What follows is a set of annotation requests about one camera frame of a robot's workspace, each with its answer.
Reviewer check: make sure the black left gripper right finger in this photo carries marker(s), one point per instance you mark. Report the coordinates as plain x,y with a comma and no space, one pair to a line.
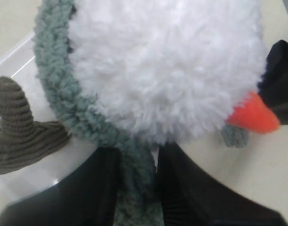
191,197

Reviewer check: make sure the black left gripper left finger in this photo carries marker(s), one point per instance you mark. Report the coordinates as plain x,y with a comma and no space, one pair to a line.
87,197

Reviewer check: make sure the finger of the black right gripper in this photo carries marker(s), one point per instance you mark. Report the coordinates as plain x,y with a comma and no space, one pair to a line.
274,87

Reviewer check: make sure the green knitted scarf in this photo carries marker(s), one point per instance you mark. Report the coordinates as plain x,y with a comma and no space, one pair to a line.
134,75

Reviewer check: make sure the white plush snowman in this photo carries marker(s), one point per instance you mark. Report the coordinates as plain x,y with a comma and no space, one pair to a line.
24,141

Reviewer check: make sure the white rectangular tray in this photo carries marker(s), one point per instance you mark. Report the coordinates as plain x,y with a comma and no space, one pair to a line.
19,64

